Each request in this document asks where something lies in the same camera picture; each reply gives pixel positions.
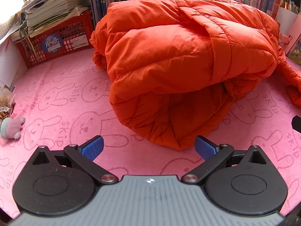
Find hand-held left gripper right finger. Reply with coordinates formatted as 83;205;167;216
182;135;270;185

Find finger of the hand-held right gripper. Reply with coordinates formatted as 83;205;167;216
292;115;301;132

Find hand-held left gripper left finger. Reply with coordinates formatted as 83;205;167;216
30;135;119;185

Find orange down jacket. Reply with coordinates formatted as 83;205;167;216
90;0;301;150

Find pink rabbit-print towel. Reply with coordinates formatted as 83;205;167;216
0;49;301;219

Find small pink grey plush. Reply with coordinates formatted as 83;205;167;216
0;117;26;140

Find pink house-shaped toy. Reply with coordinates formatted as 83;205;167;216
279;14;301;66

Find brown snack bag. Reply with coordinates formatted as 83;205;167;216
0;87;16;120

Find red crate with blue sticker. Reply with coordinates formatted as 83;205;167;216
14;11;95;69

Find white paper sheets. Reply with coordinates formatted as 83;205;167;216
0;36;29;89

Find stack of magazines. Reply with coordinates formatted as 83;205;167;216
12;0;91;40

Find grey cord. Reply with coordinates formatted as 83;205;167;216
18;20;36;57

